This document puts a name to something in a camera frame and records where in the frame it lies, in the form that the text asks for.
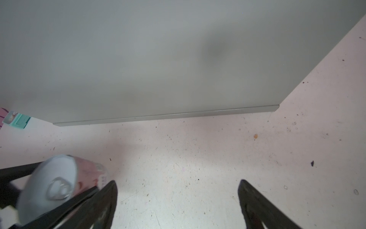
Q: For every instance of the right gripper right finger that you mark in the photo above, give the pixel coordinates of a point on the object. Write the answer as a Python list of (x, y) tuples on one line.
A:
[(259, 212)]

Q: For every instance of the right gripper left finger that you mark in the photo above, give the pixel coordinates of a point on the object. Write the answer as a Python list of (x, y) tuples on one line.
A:
[(97, 212)]

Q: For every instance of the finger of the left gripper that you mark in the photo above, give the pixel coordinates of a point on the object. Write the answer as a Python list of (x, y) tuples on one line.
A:
[(53, 218), (13, 173)]

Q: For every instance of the white can red label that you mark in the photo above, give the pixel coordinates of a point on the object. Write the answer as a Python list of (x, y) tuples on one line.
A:
[(56, 181)]

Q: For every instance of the mint green small clock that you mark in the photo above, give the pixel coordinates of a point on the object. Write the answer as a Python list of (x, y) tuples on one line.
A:
[(16, 120)]

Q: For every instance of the grey metal cabinet box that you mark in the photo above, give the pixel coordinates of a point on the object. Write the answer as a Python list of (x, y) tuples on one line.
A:
[(87, 62)]

